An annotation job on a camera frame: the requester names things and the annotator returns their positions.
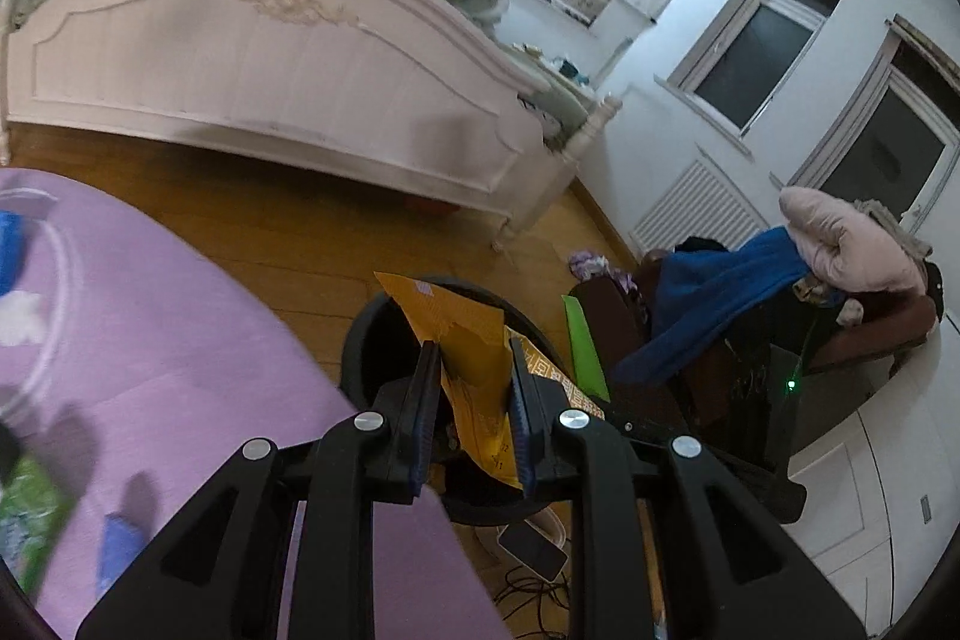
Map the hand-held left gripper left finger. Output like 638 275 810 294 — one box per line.
75 340 443 640

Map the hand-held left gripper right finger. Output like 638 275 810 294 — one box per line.
508 332 867 640

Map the yellow snack packet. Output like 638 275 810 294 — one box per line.
373 270 526 491

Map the black waste bin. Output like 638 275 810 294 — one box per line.
341 278 578 527

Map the purple floral cloth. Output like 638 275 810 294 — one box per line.
568 248 614 283

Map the blue cloth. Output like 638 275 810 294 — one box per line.
611 226 812 387

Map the purple tablecloth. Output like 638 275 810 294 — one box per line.
0 167 515 640

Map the small blue packet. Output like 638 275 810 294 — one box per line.
96 511 149 602

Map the brown armchair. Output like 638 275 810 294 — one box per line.
568 246 942 525

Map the white nightstand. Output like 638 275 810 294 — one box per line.
510 42 602 88

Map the pink padded jacket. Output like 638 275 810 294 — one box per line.
778 185 929 296

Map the white cabinet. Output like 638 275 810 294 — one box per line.
784 377 960 637

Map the white carved bed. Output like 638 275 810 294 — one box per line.
0 0 623 255

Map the green and white bag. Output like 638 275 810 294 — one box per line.
0 451 74 597

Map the white crumpled tissue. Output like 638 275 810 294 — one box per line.
0 290 47 346

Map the grey cloth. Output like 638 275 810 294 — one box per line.
853 197 936 260

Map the white framed window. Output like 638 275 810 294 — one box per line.
772 16 960 232
656 0 850 142

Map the black cable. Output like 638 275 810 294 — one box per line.
491 569 590 640

